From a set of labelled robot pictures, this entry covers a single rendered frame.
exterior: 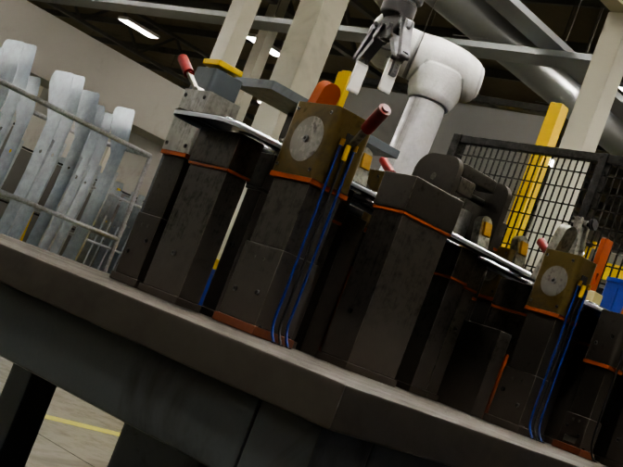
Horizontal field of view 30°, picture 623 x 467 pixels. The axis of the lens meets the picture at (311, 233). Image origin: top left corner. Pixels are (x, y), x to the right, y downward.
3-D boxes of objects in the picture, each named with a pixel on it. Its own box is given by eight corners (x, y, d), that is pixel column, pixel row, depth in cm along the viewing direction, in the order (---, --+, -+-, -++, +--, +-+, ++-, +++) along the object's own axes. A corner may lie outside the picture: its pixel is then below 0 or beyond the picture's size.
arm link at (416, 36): (380, 2, 301) (428, 22, 301) (371, 28, 318) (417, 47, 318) (361, 45, 298) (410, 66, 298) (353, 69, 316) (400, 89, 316)
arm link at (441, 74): (305, 299, 303) (383, 332, 303) (309, 292, 287) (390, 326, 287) (414, 41, 317) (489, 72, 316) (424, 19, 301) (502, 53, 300)
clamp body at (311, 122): (260, 341, 165) (350, 106, 169) (208, 320, 176) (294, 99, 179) (303, 357, 171) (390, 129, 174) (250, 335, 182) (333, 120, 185)
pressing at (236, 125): (236, 122, 175) (240, 112, 175) (160, 110, 192) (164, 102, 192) (700, 362, 260) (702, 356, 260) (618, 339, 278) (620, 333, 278)
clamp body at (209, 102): (132, 289, 196) (210, 91, 199) (99, 275, 205) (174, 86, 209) (166, 301, 201) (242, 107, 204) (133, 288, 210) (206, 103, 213)
